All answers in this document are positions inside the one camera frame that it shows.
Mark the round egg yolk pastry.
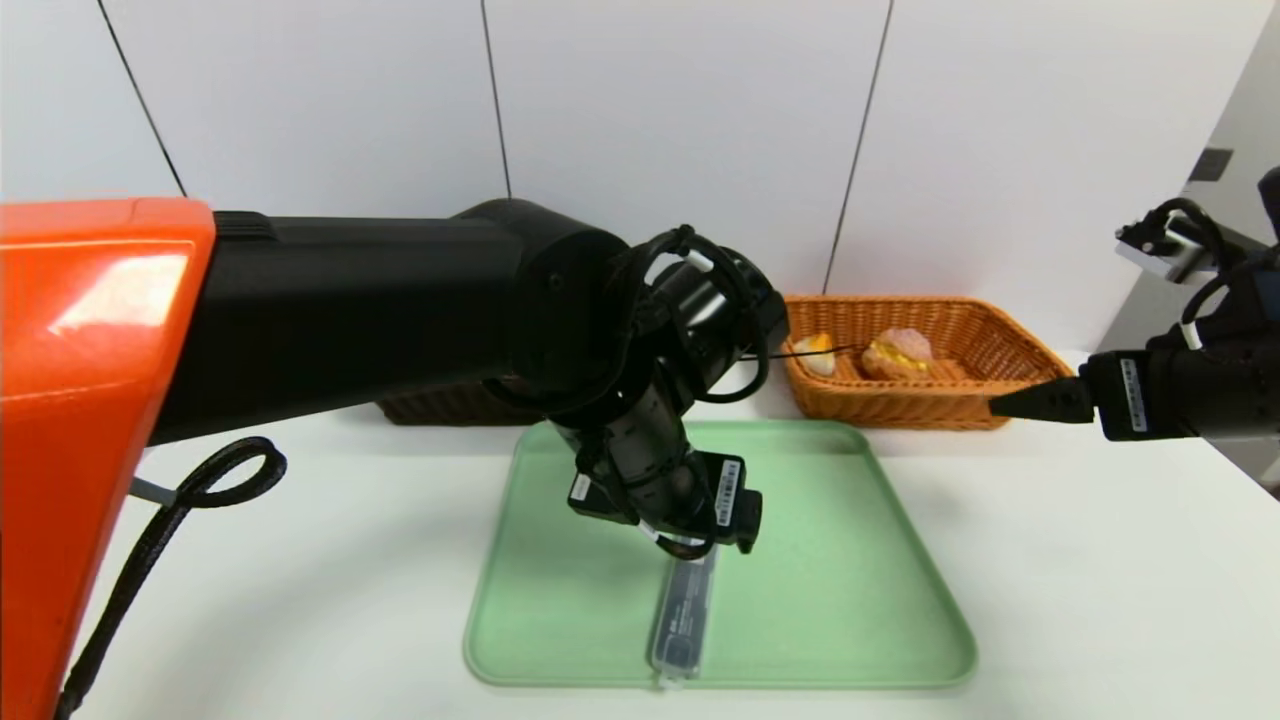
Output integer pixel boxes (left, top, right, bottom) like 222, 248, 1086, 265
795, 332, 837, 378

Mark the orange wicker basket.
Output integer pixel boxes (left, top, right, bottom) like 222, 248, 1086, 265
780, 295, 1076, 432

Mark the dark brown wicker basket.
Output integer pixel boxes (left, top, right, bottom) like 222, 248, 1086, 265
376, 380, 546, 426

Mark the slim transparent grey pen case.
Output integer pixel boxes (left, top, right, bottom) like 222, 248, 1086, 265
650, 545, 719, 691

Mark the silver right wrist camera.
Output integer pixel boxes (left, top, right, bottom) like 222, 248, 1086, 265
1115, 197, 1246, 284

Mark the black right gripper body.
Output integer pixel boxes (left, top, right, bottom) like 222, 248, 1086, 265
1078, 344, 1280, 442

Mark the light green plastic tray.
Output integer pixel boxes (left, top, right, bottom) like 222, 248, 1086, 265
463, 418, 979, 691

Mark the pink cream puff pastry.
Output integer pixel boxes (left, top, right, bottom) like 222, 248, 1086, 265
860, 328, 934, 382

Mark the black braided left cable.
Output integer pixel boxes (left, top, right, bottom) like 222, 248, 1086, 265
55, 436, 289, 720

